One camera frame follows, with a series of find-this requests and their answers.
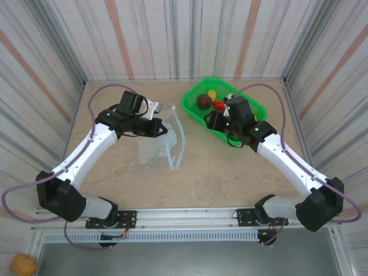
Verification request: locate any clear zip-top bag blue zipper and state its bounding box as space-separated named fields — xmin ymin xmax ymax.
xmin=137 ymin=105 xmax=187 ymax=171

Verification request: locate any dark red round toy fruit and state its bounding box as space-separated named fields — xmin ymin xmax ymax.
xmin=196 ymin=94 xmax=213 ymax=110

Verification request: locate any green plastic mesh basket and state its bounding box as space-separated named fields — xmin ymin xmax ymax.
xmin=180 ymin=76 xmax=268 ymax=144

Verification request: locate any black base plate left arm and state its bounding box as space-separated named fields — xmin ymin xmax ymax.
xmin=86 ymin=210 xmax=137 ymax=230

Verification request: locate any black base plate right arm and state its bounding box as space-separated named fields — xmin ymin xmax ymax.
xmin=235 ymin=208 xmax=288 ymax=228

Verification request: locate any orange ball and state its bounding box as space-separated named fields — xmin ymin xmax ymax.
xmin=10 ymin=254 xmax=38 ymax=276

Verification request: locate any aluminium mounting rail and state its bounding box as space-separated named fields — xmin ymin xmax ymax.
xmin=30 ymin=206 xmax=337 ymax=231

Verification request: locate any slotted grey cable duct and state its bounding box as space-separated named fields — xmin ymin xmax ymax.
xmin=43 ymin=231 xmax=261 ymax=244

